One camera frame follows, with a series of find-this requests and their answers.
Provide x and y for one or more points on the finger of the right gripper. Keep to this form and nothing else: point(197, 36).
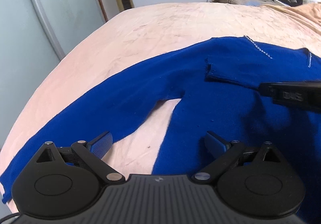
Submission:
point(301, 94)

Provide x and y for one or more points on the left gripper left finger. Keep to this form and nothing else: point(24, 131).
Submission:
point(90, 152)

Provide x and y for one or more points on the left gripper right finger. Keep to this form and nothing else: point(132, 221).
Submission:
point(220, 150)

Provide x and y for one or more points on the blue knit sweater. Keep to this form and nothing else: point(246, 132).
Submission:
point(216, 83)

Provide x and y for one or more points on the orange blanket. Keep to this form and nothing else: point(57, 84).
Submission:
point(307, 14)

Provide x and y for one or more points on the pink bed sheet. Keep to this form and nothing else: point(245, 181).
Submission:
point(142, 33)

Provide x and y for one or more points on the glass wardrobe door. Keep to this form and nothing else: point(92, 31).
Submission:
point(35, 36)

